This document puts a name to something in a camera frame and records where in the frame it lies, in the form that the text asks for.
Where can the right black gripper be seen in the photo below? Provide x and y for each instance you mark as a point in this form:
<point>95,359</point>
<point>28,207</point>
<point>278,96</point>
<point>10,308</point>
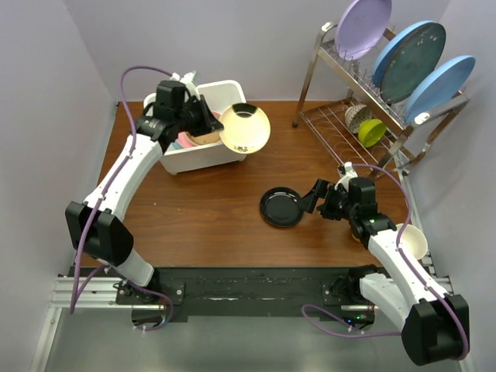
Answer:
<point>319,191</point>

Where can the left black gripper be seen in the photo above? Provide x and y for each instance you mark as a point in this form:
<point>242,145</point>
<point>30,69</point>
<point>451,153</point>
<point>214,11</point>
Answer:
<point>201,105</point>

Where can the pink plastic plate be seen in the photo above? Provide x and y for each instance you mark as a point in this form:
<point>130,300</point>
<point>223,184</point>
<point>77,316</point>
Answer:
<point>181,142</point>

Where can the cream plate black brushstroke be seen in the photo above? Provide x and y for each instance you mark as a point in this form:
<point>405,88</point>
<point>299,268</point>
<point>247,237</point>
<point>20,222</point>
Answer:
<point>246,128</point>

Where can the black glossy plate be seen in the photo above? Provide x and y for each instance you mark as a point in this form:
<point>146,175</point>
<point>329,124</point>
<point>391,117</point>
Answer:
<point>280,208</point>

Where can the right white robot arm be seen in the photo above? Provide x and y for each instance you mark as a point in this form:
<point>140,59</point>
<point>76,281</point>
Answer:
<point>433,324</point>

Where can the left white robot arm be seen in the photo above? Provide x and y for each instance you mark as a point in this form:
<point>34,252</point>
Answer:
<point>96,225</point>

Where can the white plastic bin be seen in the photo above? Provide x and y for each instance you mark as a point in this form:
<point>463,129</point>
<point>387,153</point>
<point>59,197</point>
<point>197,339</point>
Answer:
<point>201,155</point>

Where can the lime green bowl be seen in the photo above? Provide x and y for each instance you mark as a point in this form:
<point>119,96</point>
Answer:
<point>371,131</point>

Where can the patterned white bowl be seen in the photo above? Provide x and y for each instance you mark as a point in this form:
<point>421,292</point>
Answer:
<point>355,115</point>

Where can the steel dish rack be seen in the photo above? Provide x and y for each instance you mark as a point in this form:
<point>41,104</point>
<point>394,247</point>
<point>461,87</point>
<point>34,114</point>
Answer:
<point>403,145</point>

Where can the light blue plate behind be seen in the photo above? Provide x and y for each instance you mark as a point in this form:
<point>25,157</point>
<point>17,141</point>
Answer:
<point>385,56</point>

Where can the light blue plate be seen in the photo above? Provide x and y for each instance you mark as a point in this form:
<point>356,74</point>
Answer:
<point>439,86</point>
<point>385,56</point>

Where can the dark teal plate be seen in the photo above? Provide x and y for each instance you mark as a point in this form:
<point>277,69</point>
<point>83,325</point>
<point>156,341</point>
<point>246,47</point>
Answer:
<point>414,59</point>

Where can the light blue plate front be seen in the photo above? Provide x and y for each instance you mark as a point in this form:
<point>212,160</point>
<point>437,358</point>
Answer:
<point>439,86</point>

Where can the lavender plate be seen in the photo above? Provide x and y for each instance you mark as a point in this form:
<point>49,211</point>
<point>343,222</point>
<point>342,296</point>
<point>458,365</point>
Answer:
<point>361,27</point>

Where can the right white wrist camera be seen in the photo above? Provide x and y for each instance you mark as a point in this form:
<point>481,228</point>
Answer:
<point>347,173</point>

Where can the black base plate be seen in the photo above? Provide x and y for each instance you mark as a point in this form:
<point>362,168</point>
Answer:
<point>245,291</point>

